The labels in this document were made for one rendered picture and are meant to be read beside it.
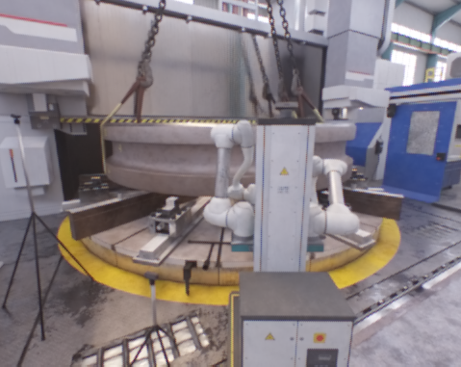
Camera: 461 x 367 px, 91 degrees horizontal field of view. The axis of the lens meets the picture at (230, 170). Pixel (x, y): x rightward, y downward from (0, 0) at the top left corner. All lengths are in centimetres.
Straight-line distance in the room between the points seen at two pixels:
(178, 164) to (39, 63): 194
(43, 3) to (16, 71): 104
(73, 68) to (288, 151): 289
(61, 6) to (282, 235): 387
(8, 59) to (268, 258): 339
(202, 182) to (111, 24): 390
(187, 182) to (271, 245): 166
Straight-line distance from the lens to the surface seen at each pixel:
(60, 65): 361
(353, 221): 175
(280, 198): 148
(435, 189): 704
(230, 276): 277
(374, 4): 759
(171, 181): 305
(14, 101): 467
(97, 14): 577
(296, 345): 146
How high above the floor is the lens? 174
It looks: 11 degrees down
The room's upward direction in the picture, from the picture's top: straight up
